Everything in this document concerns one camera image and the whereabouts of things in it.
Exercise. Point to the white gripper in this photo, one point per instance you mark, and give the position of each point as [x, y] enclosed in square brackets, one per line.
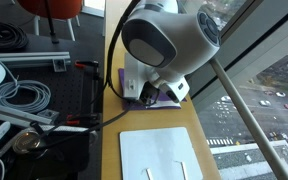
[140, 79]

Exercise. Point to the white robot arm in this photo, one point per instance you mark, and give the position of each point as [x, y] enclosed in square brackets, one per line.
[163, 46]

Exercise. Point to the white paper sheets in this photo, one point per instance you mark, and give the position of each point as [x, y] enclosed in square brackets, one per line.
[165, 104]

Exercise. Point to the black perforated breadboard table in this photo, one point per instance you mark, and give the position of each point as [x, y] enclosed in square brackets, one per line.
[75, 156]

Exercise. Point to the aluminium extrusion bar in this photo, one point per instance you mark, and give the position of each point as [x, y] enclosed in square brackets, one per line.
[59, 61]
[20, 118]

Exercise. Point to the white flat board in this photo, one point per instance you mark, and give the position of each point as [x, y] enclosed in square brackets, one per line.
[158, 154]

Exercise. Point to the grey window handrail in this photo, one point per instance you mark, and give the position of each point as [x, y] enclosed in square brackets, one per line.
[257, 133]

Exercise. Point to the orange chair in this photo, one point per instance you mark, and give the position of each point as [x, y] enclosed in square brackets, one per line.
[53, 9]

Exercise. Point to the round brass disc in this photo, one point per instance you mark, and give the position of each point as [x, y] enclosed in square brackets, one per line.
[26, 141]

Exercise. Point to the red clamp handle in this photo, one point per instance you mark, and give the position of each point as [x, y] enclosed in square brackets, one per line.
[83, 64]
[83, 120]

